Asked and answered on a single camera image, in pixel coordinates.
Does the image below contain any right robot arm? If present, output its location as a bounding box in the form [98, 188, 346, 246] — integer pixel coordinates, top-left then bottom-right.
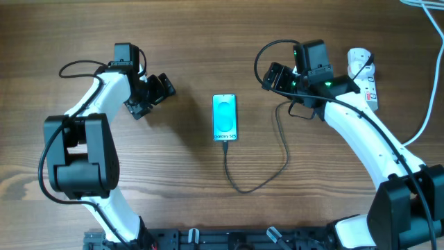
[259, 40, 443, 249]

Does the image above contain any left camera black cable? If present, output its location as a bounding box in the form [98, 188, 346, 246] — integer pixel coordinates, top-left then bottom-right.
[37, 59, 133, 249]

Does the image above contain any right camera black cable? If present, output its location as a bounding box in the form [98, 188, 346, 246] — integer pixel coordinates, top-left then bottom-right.
[253, 38, 438, 250]

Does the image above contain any white power strip cord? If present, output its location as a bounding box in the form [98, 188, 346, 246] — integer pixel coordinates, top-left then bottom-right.
[402, 0, 444, 147]

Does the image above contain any camera black cable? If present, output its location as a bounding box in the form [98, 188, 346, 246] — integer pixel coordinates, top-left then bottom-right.
[253, 38, 438, 250]
[37, 59, 133, 249]

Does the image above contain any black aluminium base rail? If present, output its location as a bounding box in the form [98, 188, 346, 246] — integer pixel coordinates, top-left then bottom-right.
[82, 227, 337, 250]

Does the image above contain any blue Galaxy smartphone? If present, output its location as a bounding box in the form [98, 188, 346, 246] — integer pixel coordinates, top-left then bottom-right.
[212, 94, 238, 141]

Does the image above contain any black USB charger cable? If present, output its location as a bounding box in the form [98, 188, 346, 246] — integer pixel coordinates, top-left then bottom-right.
[221, 52, 375, 194]

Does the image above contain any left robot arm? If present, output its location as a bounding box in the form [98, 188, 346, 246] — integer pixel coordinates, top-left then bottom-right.
[37, 43, 176, 249]

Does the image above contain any black charger plug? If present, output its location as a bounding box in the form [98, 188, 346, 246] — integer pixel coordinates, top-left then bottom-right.
[364, 53, 375, 67]

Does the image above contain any white power strip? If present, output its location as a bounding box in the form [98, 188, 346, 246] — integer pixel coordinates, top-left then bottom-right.
[347, 48, 378, 111]

